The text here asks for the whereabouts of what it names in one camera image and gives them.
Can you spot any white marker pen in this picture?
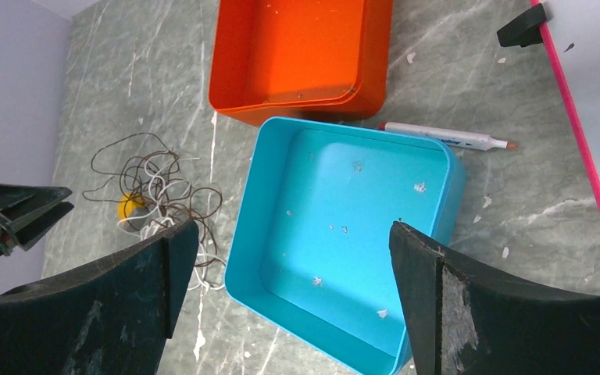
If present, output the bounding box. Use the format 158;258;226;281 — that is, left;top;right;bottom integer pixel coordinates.
379;122;518;151

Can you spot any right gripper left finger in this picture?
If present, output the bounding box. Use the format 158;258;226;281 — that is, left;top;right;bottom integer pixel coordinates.
0;221;199;374

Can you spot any light blue square tray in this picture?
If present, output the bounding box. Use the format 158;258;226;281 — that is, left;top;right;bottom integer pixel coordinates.
225;117;466;374

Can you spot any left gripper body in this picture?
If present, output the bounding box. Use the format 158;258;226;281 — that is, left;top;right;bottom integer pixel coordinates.
0;184;73;257

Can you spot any black whiteboard clip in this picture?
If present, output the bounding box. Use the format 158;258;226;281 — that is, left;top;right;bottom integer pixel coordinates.
497;3;548;48

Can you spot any orange square tray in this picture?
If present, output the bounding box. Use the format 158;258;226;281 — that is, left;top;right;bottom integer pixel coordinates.
208;0;394;126

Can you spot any brown cable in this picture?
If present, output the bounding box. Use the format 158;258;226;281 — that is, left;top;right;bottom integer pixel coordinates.
81;132;224;269

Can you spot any yellow grey block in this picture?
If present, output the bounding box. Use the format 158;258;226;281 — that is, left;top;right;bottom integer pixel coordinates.
116;192;149;220

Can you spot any white cable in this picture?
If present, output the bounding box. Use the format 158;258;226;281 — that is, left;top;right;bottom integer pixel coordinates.
117;154;227;292

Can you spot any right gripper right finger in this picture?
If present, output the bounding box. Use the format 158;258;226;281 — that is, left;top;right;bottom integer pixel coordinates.
389;221;600;374

